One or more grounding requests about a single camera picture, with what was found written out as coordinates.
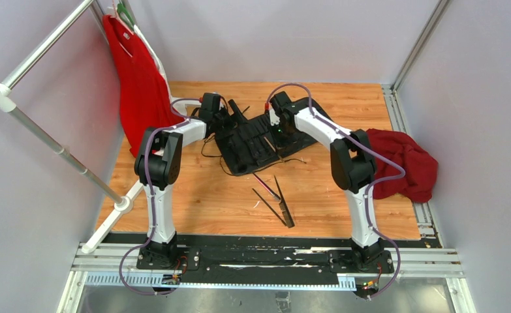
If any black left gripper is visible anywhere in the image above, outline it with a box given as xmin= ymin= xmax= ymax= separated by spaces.
xmin=213 ymin=100 xmax=248 ymax=141

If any black leather brush roll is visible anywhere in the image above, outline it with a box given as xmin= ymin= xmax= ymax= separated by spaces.
xmin=208 ymin=97 xmax=317 ymax=176

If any gold handled makeup brush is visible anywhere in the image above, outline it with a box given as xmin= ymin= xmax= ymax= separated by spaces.
xmin=263 ymin=136 xmax=277 ymax=153

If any black spoolie brush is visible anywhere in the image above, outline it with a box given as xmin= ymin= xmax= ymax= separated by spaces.
xmin=252 ymin=188 xmax=287 ymax=226

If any pink handled brow brush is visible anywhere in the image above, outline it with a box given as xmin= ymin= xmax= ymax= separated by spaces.
xmin=253 ymin=173 xmax=281 ymax=201

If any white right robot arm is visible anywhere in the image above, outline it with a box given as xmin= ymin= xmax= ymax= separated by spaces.
xmin=266 ymin=91 xmax=383 ymax=272

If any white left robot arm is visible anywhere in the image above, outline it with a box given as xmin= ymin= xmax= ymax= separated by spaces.
xmin=134 ymin=93 xmax=246 ymax=269

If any red shirt on hanger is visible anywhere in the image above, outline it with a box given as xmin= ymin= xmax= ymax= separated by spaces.
xmin=102 ymin=15 xmax=184 ymax=157

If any dark red cloth pile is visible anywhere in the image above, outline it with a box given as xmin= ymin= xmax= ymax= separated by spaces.
xmin=367 ymin=128 xmax=439 ymax=203

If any green clothes hanger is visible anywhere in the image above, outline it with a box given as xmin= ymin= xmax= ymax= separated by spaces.
xmin=116 ymin=0 xmax=135 ymax=29

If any white garment rack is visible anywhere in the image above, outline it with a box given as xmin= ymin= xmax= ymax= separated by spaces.
xmin=0 ymin=1 xmax=144 ymax=254

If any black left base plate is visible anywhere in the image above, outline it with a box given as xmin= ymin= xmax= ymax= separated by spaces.
xmin=136 ymin=243 xmax=202 ymax=271

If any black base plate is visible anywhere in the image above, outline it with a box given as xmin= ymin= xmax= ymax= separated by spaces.
xmin=136 ymin=243 xmax=202 ymax=271
xmin=326 ymin=250 xmax=395 ymax=274

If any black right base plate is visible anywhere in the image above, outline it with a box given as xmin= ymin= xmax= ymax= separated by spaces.
xmin=326 ymin=250 xmax=395 ymax=274

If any aluminium right rail frame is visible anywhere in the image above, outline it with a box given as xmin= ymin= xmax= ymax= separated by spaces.
xmin=381 ymin=1 xmax=452 ymax=249

